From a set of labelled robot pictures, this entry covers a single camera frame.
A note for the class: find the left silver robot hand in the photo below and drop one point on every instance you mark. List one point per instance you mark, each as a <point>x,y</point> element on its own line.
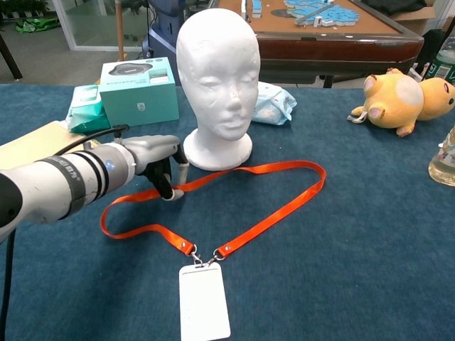
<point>153,149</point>

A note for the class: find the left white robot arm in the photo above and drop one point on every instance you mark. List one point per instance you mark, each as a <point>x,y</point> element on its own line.
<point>53,188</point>

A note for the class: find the white foam mannequin head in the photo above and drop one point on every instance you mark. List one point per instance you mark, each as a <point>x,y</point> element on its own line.
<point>217,71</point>

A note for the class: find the teal product box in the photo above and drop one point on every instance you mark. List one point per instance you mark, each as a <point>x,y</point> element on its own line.
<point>138,103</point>

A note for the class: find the green wet wipes pack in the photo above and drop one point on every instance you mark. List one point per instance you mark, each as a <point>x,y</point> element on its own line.
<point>85,110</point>

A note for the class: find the blue machine base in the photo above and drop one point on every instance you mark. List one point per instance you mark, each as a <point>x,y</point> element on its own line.
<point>163,35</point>

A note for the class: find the cream paper folder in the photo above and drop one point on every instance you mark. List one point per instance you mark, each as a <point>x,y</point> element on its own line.
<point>35,142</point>

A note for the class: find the wooden pole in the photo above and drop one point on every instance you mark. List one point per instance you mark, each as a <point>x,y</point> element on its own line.
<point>120,32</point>

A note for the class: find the light blue wet wipes pack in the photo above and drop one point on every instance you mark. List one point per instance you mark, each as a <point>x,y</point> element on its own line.
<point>273,106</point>

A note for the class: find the green bag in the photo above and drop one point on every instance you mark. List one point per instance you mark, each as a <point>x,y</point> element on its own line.
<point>37,25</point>

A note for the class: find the brown mahjong table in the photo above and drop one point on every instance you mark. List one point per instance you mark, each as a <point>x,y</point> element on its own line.
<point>320,49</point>

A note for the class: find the dark blue table mat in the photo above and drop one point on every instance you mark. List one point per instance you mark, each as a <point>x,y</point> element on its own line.
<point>337,231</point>

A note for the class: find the yellow plush toy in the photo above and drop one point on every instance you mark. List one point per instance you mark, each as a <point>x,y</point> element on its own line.
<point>394,103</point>

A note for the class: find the yellow tea bottle white cap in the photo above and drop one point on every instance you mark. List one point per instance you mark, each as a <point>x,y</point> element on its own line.
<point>444,167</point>

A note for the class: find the brown cardboard box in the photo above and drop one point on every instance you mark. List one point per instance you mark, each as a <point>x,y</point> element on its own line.
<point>423,19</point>

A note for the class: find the clear water bottle green label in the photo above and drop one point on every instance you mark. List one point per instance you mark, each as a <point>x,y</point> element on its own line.
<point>444,64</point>

